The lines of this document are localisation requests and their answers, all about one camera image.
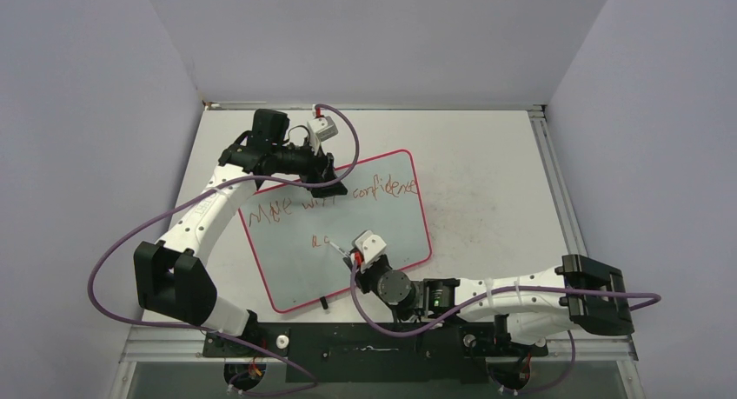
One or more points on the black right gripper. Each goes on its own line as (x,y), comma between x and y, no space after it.
(361,276)

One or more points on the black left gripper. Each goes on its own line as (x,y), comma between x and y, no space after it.
(322,169)

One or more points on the white whiteboard marker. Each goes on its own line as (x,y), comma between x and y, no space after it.
(341,251)

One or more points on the whiteboard with pink frame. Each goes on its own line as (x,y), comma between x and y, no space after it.
(291,233)

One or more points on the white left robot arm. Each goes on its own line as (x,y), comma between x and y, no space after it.
(171,273)

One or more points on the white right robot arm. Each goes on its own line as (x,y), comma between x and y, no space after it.
(580,293)

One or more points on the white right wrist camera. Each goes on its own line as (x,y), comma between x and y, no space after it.
(370,246)

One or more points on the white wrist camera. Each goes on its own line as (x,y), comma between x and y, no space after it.
(370,246)
(320,129)

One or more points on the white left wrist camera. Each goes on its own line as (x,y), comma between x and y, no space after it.
(320,129)

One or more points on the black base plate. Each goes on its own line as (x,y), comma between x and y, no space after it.
(468,353)

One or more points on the aluminium rail frame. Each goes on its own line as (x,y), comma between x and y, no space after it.
(490,182)

